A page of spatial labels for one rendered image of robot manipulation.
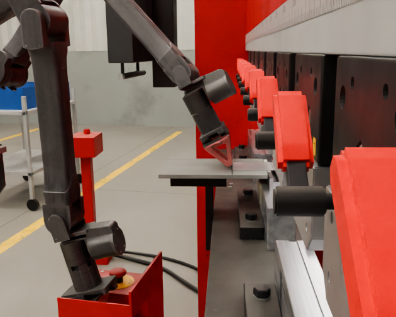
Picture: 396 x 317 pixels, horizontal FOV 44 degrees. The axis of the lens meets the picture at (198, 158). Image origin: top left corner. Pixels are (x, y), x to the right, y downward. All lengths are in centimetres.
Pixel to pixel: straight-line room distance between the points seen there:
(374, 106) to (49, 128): 78
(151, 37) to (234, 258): 59
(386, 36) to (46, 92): 78
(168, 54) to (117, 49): 105
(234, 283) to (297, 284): 23
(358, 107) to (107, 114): 868
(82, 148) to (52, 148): 199
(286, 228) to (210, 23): 121
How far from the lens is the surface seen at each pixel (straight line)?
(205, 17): 209
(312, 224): 41
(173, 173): 120
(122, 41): 227
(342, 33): 33
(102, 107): 894
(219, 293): 89
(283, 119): 33
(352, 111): 29
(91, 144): 294
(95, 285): 105
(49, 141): 97
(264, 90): 53
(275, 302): 81
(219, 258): 103
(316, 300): 69
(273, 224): 105
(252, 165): 126
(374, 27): 27
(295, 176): 30
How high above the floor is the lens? 129
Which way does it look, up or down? 12 degrees down
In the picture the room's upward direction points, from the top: 1 degrees counter-clockwise
